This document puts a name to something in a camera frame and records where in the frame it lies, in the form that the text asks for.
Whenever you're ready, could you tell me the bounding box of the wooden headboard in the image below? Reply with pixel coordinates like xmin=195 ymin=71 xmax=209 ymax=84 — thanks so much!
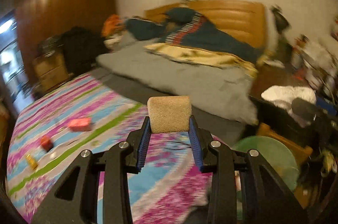
xmin=144 ymin=1 xmax=267 ymax=56

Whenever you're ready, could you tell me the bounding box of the brown wooden wardrobe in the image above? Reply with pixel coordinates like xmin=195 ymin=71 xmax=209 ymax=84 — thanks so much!
xmin=14 ymin=0 xmax=118 ymax=77

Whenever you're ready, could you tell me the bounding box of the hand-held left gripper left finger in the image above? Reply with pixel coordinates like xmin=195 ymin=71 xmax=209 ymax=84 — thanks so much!
xmin=32 ymin=116 xmax=152 ymax=224

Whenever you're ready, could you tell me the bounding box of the red apple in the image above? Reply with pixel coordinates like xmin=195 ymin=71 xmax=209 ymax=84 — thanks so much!
xmin=40 ymin=136 xmax=55 ymax=152

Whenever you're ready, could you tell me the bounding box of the cream patterned blanket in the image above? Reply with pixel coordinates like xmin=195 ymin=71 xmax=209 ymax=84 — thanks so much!
xmin=144 ymin=43 xmax=259 ymax=77

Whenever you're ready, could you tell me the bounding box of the dark blue patterned blanket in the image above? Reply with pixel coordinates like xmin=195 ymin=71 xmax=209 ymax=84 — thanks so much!
xmin=124 ymin=8 xmax=264 ymax=63

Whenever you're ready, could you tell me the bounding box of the pink packet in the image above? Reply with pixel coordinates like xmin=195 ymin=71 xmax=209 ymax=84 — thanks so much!
xmin=67 ymin=118 xmax=93 ymax=132

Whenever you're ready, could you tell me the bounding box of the green trash bin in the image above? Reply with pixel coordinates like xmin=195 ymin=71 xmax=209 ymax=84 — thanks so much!
xmin=231 ymin=136 xmax=300 ymax=193

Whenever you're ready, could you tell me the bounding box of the black clothes pile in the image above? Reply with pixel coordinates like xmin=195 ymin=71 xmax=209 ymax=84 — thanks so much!
xmin=61 ymin=26 xmax=109 ymax=75

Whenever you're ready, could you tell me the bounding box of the dark grey bed sheet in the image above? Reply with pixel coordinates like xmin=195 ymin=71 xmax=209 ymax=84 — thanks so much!
xmin=90 ymin=67 xmax=254 ymax=145

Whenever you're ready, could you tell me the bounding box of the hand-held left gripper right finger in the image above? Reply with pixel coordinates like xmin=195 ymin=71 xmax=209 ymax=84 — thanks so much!
xmin=189 ymin=116 xmax=309 ymax=224

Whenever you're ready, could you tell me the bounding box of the shiny black bag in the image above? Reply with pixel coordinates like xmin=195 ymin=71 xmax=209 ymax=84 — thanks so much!
xmin=38 ymin=35 xmax=64 ymax=56

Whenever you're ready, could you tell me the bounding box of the white cloth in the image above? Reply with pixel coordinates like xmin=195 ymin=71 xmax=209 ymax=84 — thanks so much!
xmin=261 ymin=85 xmax=317 ymax=111

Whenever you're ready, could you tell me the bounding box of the beige sponge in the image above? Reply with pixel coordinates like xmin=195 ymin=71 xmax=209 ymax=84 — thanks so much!
xmin=147 ymin=95 xmax=192 ymax=134

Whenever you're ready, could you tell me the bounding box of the orange bag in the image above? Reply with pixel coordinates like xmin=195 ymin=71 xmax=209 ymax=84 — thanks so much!
xmin=102 ymin=14 xmax=127 ymax=37

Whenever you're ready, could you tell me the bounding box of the floral striped bedsheet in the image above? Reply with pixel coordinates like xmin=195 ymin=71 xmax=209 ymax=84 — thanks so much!
xmin=5 ymin=72 xmax=238 ymax=224

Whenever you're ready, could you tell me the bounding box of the small cardboard box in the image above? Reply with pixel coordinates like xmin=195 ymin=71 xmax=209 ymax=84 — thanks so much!
xmin=32 ymin=52 xmax=66 ymax=74

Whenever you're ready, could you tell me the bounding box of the grey quilt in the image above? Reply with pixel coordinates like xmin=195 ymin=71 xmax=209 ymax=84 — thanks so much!
xmin=95 ymin=43 xmax=260 ymax=125

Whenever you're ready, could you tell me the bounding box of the dark wooden desk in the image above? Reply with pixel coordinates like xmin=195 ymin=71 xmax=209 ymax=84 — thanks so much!
xmin=251 ymin=63 xmax=338 ymax=135

